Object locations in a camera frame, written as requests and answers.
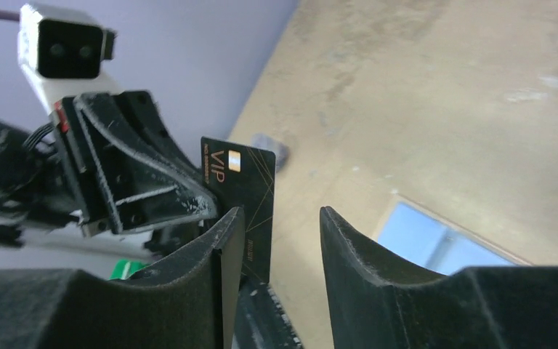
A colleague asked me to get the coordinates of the black VIP credit card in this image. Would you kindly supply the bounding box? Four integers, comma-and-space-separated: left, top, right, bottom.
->
201, 137, 275, 283

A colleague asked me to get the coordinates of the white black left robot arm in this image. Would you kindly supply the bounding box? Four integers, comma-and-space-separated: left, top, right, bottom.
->
0, 91, 220, 255

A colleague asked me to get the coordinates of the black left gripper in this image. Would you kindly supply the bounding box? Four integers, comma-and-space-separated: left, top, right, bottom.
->
39, 90, 219, 236

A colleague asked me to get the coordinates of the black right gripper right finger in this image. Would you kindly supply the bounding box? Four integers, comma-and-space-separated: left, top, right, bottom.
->
320, 206, 558, 348

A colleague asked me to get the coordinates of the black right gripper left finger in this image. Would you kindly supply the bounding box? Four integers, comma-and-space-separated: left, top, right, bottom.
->
0, 207, 245, 348

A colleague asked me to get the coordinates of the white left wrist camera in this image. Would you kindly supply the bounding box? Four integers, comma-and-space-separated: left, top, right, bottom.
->
17, 2, 123, 114

